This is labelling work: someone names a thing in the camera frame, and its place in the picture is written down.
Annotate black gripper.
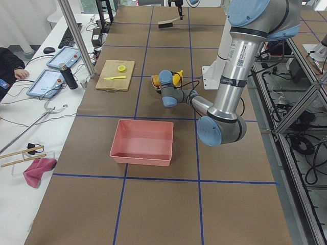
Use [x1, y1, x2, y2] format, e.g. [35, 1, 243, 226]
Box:
[168, 0, 183, 20]

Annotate beige hand brush black bristles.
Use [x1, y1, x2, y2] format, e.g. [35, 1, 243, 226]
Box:
[157, 17, 180, 29]

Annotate yellow toy corn cob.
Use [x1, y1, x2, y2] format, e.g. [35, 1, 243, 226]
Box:
[172, 70, 183, 87]

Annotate brown toy potato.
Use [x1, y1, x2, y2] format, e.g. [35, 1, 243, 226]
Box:
[151, 75, 160, 88]

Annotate beige plastic dustpan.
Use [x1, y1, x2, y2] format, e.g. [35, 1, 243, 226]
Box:
[151, 73, 183, 94]

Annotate pink plastic bin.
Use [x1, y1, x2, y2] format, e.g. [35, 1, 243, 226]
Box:
[110, 119, 174, 166]

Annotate person's hand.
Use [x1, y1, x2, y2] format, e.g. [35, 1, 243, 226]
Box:
[14, 69, 29, 80]

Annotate yellow toy lemon slice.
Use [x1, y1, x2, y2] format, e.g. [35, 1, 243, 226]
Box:
[117, 65, 126, 72]

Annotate black power adapter box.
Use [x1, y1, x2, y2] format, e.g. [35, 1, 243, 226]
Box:
[91, 28, 107, 47]

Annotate yellow plastic toy knife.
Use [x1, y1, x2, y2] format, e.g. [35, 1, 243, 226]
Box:
[103, 76, 127, 81]

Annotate bamboo cutting board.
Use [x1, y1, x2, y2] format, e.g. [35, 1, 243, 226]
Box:
[96, 60, 135, 91]

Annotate black keyboard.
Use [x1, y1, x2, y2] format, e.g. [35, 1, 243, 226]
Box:
[58, 27, 75, 49]

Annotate far blue teach pendant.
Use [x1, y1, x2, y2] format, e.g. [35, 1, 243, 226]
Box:
[46, 46, 81, 69]

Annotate blue teach pendant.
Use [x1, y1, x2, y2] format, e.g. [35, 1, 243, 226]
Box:
[46, 46, 81, 69]
[26, 69, 65, 99]

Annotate black water bottle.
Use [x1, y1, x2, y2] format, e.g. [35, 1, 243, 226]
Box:
[59, 63, 78, 89]

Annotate black computer mouse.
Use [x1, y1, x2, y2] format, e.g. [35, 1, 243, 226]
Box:
[43, 47, 56, 54]

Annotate near blue teach pendant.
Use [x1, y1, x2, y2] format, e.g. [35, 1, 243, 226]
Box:
[26, 69, 65, 99]

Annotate metal reacher grabber stick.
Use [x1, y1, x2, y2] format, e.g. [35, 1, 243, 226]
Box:
[1, 101, 68, 153]

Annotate wooden stick rack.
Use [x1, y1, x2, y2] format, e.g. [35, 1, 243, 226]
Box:
[1, 145, 47, 168]

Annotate pink cloth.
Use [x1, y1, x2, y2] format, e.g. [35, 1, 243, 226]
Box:
[23, 158, 57, 188]

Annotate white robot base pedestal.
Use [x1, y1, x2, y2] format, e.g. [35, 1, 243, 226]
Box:
[202, 18, 232, 90]

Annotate aluminium frame post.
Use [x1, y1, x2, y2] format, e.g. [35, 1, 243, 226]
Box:
[58, 0, 96, 78]

